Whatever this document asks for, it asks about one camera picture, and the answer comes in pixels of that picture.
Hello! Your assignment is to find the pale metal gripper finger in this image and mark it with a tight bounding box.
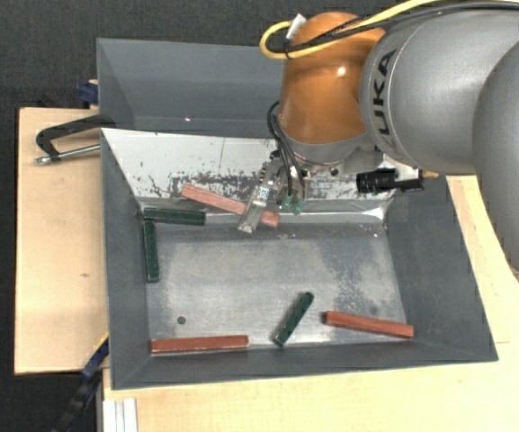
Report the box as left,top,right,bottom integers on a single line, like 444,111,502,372
246,187,273,235
237,186,265,235

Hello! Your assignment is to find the red-brown flat block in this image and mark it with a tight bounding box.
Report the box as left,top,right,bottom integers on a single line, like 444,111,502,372
149,334,250,356
321,310,416,340
180,184,282,229

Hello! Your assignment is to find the grey metal bin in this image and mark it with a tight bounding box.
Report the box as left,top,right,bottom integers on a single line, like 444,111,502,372
95,37,499,392

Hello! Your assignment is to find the dark green flat block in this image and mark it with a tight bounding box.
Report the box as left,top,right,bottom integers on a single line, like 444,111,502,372
272,291,316,348
141,220,162,284
143,206,208,228

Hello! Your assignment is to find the pale wood flat board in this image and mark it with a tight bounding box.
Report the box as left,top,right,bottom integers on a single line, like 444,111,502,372
13,107,110,376

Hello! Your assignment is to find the black cylinder on white bracket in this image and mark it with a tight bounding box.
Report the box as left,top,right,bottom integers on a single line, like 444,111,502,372
355,165,440,196

